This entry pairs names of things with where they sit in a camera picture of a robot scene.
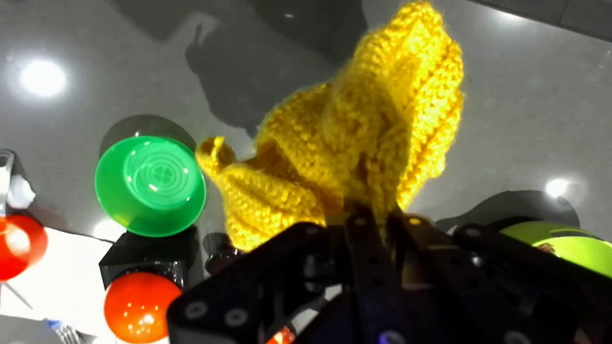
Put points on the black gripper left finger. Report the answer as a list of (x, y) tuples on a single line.
[(375, 283)]

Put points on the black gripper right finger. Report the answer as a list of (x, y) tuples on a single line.
[(461, 302)]

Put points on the yellow knitted cloth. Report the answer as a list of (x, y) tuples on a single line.
[(369, 136)]

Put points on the lime green mixing bowl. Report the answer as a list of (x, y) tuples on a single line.
[(564, 241)]

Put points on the white paper sheet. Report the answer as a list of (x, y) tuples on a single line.
[(63, 285)]

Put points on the small green bowl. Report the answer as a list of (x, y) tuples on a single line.
[(151, 186)]

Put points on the orange ball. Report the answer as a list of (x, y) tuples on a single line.
[(136, 306)]

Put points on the red measuring cup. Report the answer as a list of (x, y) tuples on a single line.
[(21, 243)]

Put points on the black box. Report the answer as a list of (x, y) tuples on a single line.
[(176, 258)]

